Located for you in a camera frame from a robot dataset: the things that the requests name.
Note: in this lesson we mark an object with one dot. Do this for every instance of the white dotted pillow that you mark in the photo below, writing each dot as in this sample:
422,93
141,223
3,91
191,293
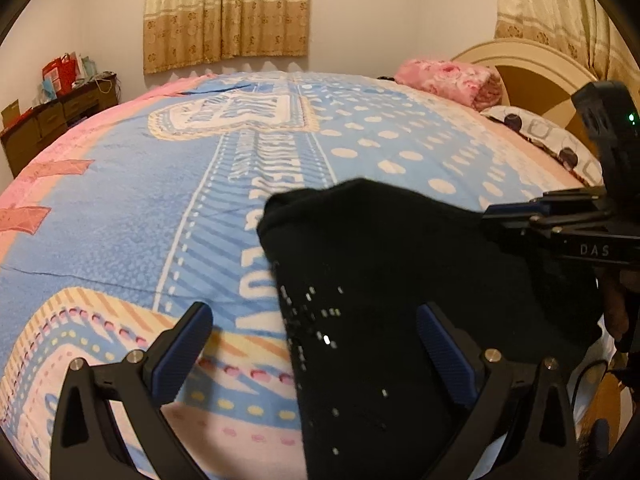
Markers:
540,135

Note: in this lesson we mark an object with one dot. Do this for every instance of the person's right hand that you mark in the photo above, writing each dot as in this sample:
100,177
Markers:
614,305

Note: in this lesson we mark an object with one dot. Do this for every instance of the long beige patterned curtain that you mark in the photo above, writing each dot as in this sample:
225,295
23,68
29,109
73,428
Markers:
550,0

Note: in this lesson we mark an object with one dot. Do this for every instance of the short beige patterned curtain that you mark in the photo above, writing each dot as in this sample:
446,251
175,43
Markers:
225,15

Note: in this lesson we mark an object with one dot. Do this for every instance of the black pants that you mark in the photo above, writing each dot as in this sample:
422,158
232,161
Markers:
400,260

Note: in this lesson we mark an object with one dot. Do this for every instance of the pile of red gift bags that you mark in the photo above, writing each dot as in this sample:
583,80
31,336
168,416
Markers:
62,72

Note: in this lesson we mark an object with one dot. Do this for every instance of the blue and pink printed blanket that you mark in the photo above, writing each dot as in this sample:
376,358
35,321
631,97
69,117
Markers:
125,210

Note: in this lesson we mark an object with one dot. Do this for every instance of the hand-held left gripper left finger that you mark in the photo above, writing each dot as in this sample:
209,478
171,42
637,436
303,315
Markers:
185,350

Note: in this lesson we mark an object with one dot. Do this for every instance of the cardboard box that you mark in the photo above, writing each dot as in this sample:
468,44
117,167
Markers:
10,115

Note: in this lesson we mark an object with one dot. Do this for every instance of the dark wooden dresser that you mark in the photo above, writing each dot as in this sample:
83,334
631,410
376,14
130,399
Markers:
55,115

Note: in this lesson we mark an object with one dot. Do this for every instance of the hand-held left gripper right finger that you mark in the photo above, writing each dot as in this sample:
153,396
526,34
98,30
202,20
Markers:
445,355

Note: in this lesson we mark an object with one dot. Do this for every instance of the pink floral rolled blanket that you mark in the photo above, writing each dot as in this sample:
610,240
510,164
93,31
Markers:
445,80

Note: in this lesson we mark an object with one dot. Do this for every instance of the cream arched headboard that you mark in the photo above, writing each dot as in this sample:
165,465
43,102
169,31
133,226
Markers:
540,67

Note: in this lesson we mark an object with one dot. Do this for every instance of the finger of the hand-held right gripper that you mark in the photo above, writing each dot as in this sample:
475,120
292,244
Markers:
520,209
525,232

